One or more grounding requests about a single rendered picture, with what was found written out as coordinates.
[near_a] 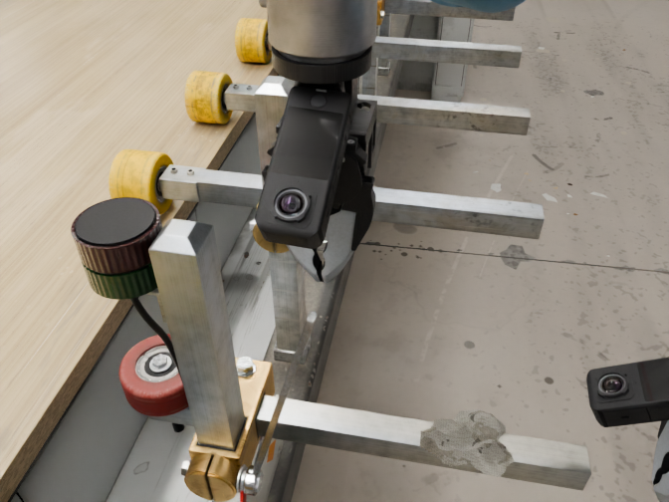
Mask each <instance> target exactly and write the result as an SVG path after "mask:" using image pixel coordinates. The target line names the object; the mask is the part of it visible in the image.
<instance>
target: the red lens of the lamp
mask: <svg viewBox="0 0 669 502"><path fill-rule="evenodd" d="M120 198H132V199H138V200H141V201H143V202H146V203H148V204H149V205H150V206H151V207H152V209H153V210H154V209H155V210H154V213H156V214H155V216H156V218H155V220H154V223H153V224H154V225H152V226H151V227H150V230H149V231H147V232H145V233H146V234H143V236H141V237H140V238H136V239H135V240H132V241H131V242H129V243H128V242H126V244H122V245H118V246H109V247H108V246H104V247H99V246H98V247H97V245H95V246H94V245H93V246H92V244H91V245H88V244H89V243H88V244H86V243H84V241H83V240H79V239H78V237H77V234H76V232H74V231H75V230H74V227H75V224H76V223H77V222H76V221H78V219H79V218H80V216H81V215H82V214H83V213H84V212H85V211H87V210H88V209H89V208H91V207H93V206H95V205H97V204H99V203H102V202H103V201H102V202H99V203H97V204H94V205H92V206H90V207H89V208H87V209H85V210H84V211H83V212H81V213H80V214H79V215H78V216H77V217H76V219H75V220H74V222H73V224H72V227H71V233H72V236H73V239H74V242H75V244H76V247H77V250H78V253H79V256H80V258H81V261H82V262H83V264H84V265H85V266H86V267H88V268H89V269H91V270H93V271H96V272H100V273H108V274H115V273H123V272H128V271H132V270H135V269H137V268H140V267H142V266H144V265H146V264H148V263H149V262H151V260H150V257H149V253H148V249H149V247H150V246H151V244H152V243H153V241H154V240H155V238H156V237H157V235H158V234H159V232H160V231H161V229H162V223H161V219H160V215H159V211H158V209H157V208H156V206H155V205H154V204H152V203H151V202H149V201H147V200H144V199H140V198H135V197H120ZM155 211H156V212H155ZM75 234H76V235H75ZM82 241H83V242H82Z"/></svg>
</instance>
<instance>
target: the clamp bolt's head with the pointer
mask: <svg viewBox="0 0 669 502"><path fill-rule="evenodd" d="M247 469H248V467H246V465H245V464H243V465H242V466H241V468H240V470H239V473H238V477H237V484H236V490H237V492H238V493H240V502H246V494H245V493H244V490H243V487H244V479H245V475H246V472H247ZM263 476H264V475H263V472H262V471H261V470H260V472H259V474H258V477H257V481H256V492H257V493H259V491H260V489H261V486H262V482H263Z"/></svg>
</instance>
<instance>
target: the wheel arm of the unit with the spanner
mask: <svg viewBox="0 0 669 502"><path fill-rule="evenodd" d="M278 399H279V398H278V397H276V396H270V395H264V398H263V400H262V403H261V406H260V409H259V412H258V415H257V418H256V420H257V427H258V434H259V436H264V437H265V435H266V432H267V429H268V426H269V424H270V421H271V418H272V415H273V413H274V410H275V407H276V404H277V401H278ZM149 418H150V419H154V420H160V421H166V422H172V423H178V424H184V425H190V426H194V425H193V421H192V417H191V413H190V409H189V406H188V407H187V408H185V409H183V410H181V411H179V412H177V413H174V414H172V415H168V416H150V417H149ZM433 423H434V422H433V421H427V420H421V419H415V418H408V417H402V416H396V415H389V414H383V413H377V412H371V411H364V410H358V409H352V408H345V407H339V406H333V405H326V404H320V403H314V402H308V401H301V400H295V399H289V398H287V399H286V402H285V404H284V407H283V410H282V412H281V415H280V418H279V421H278V423H277V426H276V429H275V432H274V434H273V437H272V438H276V439H282V440H287V441H293V442H299V443H304V444H310V445H316V446H322V447H328V448H334V449H340V450H346V451H351V452H357V453H363V454H369V455H375V456H381V457H387V458H393V459H399V460H405V461H411V462H416V463H422V464H428V465H434V466H440V467H446V468H452V469H458V470H464V471H470V472H476V473H481V474H483V472H482V471H480V470H478V469H476V468H475V467H473V466H470V465H465V464H462V465H461V464H460V466H459V465H457V467H456V466H454V465H453V467H449V465H446V464H447V463H446V464H444V463H442V460H441V459H439V458H438V457H436V455H435V454H432V452H428V450H425V448H421V447H419V446H420V435H421V433H420V431H421V430H422V431H423V430H424V429H425V430H426V429H427V428H428V429H429V428H431V425H433ZM499 440H500V442H502V443H503V444H504V445H505V446H506V447H507V449H509V450H510V452H511V453H513V458H514V461H515V462H514V461H513V462H514V463H513V462H512V463H510V464H509V465H510V466H509V465H508V466H506V468H507V469H506V468H505V469H506V471H505V473H504V474H502V475H501V477H505V478H511V479H517V480H523V481H529V482H535V483H540V484H546V485H551V486H557V487H563V488H569V489H575V490H581V491H582V490H583V489H584V487H585V485H586V483H587V481H588V479H589V477H590V475H591V471H590V464H589V458H588V451H587V446H584V445H577V444H571V443H565V442H558V441H552V440H546V439H539V438H533V437H527V436H521V435H515V434H509V433H502V436H501V435H500V439H499Z"/></svg>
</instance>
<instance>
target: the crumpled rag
mask: <svg viewBox="0 0 669 502"><path fill-rule="evenodd" d="M504 431H505V433H506V425H505V424H503V423H502V422H501V421H500V420H499V419H497V418H496V417H495V416H494V415H493V414H492V413H487V412H485V411H483V410H481V409H474V410H460V411H459V413H458V414H457V416H456V417H455V418H454V419H444V418H443V419H442V418H438V419H436V420H434V423H433V425H431V428H429V429H428V428H427V429H426V430H425V429H424V430H423V431H422V430H421V431H420V433H421V435H420V446H419V447H421V448H425V450H428V452H432V454H435V455H436V457H438V458H439V459H441V460H442V463H444V464H446V463H447V464H446V465H449V467H453V465H454V466H456V467H457V465H459V466H460V464H461V465H462V464H465V465H470V466H473V467H475V468H476V469H478V470H480V471H482V472H483V474H486V475H493V476H497V477H498V476H500V477H501V475H502V474H504V473H505V471H506V469H507V468H506V466H508V465H509V464H510V463H512V462H513V461H514V458H513V453H511V452H510V450H509V449H507V447H506V446H505V445H504V444H503V443H502V442H500V440H499V439H500V435H501V436H502V433H504ZM514 462H515V461H514ZM514 462H513V463H514ZM509 466H510V465H509ZM505 468H506V469H505Z"/></svg>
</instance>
